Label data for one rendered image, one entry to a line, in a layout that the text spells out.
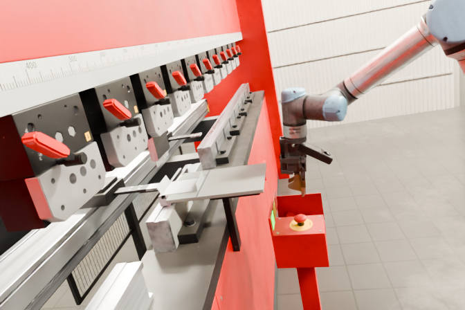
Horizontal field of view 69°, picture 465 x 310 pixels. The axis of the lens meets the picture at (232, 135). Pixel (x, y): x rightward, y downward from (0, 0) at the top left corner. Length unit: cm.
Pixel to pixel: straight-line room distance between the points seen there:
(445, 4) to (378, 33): 383
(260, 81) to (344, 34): 182
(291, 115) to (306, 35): 353
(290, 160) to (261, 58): 202
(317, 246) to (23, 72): 89
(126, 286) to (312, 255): 60
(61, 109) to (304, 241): 78
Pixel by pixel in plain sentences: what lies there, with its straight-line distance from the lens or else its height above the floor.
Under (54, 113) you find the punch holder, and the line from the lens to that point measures 57.
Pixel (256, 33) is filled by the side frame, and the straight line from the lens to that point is 303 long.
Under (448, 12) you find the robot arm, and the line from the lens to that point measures 87.
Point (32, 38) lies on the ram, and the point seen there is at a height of 143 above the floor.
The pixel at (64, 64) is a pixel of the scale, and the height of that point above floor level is 139.
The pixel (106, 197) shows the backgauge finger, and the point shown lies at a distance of 106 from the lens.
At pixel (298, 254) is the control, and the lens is 113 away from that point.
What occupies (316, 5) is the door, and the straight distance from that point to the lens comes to 456.
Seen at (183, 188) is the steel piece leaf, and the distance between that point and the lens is 98.
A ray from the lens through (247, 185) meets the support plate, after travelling 91.
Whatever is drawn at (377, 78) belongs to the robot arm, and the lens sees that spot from 108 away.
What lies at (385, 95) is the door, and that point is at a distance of 481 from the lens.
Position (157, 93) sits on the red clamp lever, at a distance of 84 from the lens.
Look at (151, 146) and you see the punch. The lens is 94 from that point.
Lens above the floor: 138
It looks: 16 degrees down
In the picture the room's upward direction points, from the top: 11 degrees counter-clockwise
